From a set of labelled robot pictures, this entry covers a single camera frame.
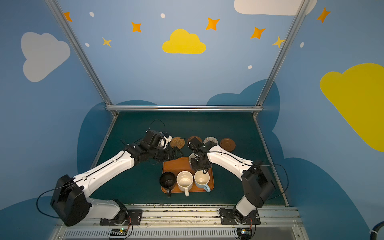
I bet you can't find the rattan woven coaster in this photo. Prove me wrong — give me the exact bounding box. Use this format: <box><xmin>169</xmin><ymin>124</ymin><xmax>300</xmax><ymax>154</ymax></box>
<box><xmin>170</xmin><ymin>137</ymin><xmax>185</xmax><ymax>150</ymax></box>

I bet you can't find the light blue mug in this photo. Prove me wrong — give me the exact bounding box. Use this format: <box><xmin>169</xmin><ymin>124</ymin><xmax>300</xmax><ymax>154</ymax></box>
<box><xmin>194</xmin><ymin>171</ymin><xmax>211</xmax><ymax>193</ymax></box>

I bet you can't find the white mug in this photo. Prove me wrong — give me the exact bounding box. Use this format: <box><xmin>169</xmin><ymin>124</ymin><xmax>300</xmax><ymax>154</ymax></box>
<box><xmin>177</xmin><ymin>171</ymin><xmax>194</xmax><ymax>197</ymax></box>

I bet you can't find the multicolour woven coaster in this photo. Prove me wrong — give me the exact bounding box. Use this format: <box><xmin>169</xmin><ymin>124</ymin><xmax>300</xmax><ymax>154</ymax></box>
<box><xmin>203</xmin><ymin>137</ymin><xmax>219</xmax><ymax>145</ymax></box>

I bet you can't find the black mug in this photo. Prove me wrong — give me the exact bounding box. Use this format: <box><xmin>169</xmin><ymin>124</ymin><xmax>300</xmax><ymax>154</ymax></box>
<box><xmin>159</xmin><ymin>172</ymin><xmax>177</xmax><ymax>198</ymax></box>

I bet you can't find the brown wooden coaster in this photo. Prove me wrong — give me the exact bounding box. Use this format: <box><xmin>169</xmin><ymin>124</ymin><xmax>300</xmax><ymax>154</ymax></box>
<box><xmin>220</xmin><ymin>138</ymin><xmax>236</xmax><ymax>152</ymax></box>
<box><xmin>187</xmin><ymin>136</ymin><xmax>203</xmax><ymax>145</ymax></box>

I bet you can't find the lavender mug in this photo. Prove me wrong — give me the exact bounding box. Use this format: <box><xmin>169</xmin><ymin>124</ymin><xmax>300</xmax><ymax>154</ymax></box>
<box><xmin>189</xmin><ymin>154</ymin><xmax>195</xmax><ymax>166</ymax></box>

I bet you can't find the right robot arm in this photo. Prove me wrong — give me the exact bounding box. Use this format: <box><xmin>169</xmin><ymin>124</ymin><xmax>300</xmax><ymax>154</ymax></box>
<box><xmin>187</xmin><ymin>138</ymin><xmax>277</xmax><ymax>219</ymax></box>

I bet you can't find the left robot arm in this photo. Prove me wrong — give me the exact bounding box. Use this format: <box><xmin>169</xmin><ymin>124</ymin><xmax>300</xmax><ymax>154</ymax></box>
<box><xmin>51</xmin><ymin>130</ymin><xmax>176</xmax><ymax>227</ymax></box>

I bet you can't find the orange serving tray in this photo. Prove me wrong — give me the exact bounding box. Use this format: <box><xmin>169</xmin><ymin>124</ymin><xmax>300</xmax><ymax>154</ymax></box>
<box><xmin>161</xmin><ymin>157</ymin><xmax>215</xmax><ymax>194</ymax></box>

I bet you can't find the right controller board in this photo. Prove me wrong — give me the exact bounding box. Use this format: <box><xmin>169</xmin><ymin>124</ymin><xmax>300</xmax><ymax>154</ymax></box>
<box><xmin>236</xmin><ymin>228</ymin><xmax>252</xmax><ymax>240</ymax></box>

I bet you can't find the controller board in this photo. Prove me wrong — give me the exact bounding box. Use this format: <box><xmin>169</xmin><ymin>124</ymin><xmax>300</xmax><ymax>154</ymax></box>
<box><xmin>109</xmin><ymin>228</ymin><xmax>128</xmax><ymax>240</ymax></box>
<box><xmin>236</xmin><ymin>228</ymin><xmax>252</xmax><ymax>240</ymax></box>

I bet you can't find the left controller board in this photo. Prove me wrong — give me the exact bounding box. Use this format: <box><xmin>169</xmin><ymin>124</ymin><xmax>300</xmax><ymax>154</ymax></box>
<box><xmin>109</xmin><ymin>228</ymin><xmax>128</xmax><ymax>240</ymax></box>

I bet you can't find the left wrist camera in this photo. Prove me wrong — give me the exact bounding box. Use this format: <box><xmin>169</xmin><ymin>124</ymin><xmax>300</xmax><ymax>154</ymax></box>
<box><xmin>159</xmin><ymin>135</ymin><xmax>173</xmax><ymax>149</ymax></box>

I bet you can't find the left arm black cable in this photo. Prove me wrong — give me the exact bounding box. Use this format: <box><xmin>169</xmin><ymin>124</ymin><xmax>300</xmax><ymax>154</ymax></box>
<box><xmin>35</xmin><ymin>119</ymin><xmax>167</xmax><ymax>219</ymax></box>

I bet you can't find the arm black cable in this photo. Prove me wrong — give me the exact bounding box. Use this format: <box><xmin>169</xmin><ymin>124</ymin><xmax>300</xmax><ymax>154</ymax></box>
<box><xmin>35</xmin><ymin>119</ymin><xmax>167</xmax><ymax>219</ymax></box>
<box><xmin>194</xmin><ymin>151</ymin><xmax>289</xmax><ymax>201</ymax></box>

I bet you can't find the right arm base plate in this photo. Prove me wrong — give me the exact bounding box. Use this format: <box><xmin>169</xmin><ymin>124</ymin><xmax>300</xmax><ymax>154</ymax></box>
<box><xmin>218</xmin><ymin>208</ymin><xmax>261</xmax><ymax>225</ymax></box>

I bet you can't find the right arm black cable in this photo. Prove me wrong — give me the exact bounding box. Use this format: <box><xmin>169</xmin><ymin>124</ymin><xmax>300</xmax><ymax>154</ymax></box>
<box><xmin>194</xmin><ymin>151</ymin><xmax>289</xmax><ymax>201</ymax></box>

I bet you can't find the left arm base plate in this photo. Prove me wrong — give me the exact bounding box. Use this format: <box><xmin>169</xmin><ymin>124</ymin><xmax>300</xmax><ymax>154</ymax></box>
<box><xmin>100</xmin><ymin>210</ymin><xmax>143</xmax><ymax>226</ymax></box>

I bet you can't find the aluminium frame back bar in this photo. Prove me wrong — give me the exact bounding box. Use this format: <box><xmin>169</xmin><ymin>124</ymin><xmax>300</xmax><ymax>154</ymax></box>
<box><xmin>106</xmin><ymin>105</ymin><xmax>263</xmax><ymax>112</ymax></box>

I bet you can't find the aluminium front rail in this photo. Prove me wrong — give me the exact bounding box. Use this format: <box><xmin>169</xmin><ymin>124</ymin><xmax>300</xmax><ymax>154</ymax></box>
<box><xmin>50</xmin><ymin>204</ymin><xmax>309</xmax><ymax>240</ymax></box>

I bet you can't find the aluminium frame left post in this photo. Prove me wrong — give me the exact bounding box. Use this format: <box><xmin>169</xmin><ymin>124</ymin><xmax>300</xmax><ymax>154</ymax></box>
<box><xmin>45</xmin><ymin>0</ymin><xmax>113</xmax><ymax>107</ymax></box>

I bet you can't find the aluminium frame post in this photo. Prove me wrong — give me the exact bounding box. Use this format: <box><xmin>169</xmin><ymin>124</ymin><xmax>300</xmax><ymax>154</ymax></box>
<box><xmin>253</xmin><ymin>0</ymin><xmax>312</xmax><ymax>121</ymax></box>
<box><xmin>45</xmin><ymin>0</ymin><xmax>113</xmax><ymax>107</ymax></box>

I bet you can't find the aluminium frame right post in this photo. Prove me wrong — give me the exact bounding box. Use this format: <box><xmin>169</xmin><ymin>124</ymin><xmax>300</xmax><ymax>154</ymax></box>
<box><xmin>253</xmin><ymin>0</ymin><xmax>312</xmax><ymax>121</ymax></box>

